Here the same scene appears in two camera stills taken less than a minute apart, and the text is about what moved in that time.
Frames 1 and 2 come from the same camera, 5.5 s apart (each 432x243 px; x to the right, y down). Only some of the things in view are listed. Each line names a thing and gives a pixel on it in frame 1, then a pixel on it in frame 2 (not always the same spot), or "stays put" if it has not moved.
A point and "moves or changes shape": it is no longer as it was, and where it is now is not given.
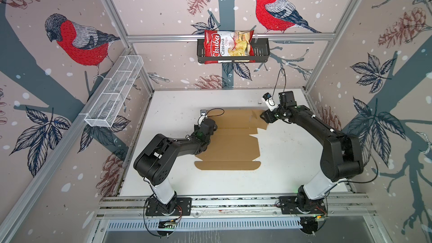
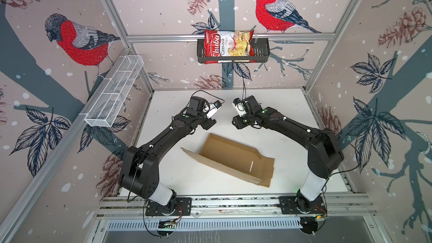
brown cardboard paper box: [232, 147] moves or changes shape
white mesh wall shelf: [102, 112] stays put
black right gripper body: [279, 111] → [242, 122]
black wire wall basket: [262, 52] stays put
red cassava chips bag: [228, 43] stays put
